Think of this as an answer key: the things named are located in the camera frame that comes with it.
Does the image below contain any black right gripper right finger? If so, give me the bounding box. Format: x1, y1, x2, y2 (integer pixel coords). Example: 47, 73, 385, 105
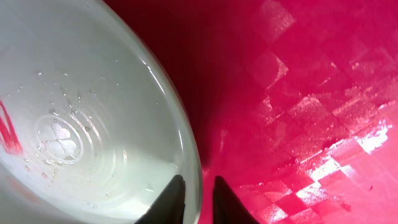
212, 175, 259, 224

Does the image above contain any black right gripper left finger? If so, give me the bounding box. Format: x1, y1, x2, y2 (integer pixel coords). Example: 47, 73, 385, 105
136, 175, 186, 224

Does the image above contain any pale green plate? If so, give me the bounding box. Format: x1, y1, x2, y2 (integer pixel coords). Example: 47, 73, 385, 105
1, 1, 203, 223

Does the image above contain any red plastic tray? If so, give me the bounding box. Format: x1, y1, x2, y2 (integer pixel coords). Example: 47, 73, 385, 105
109, 0, 397, 223

